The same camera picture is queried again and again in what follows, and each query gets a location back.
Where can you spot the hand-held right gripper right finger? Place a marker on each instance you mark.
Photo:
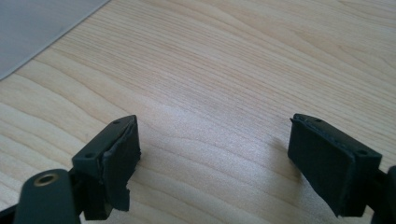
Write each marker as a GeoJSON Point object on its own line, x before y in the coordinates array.
{"type": "Point", "coordinates": [323, 161]}

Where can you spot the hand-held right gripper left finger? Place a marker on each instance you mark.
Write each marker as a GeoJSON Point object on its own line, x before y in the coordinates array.
{"type": "Point", "coordinates": [118, 161]}

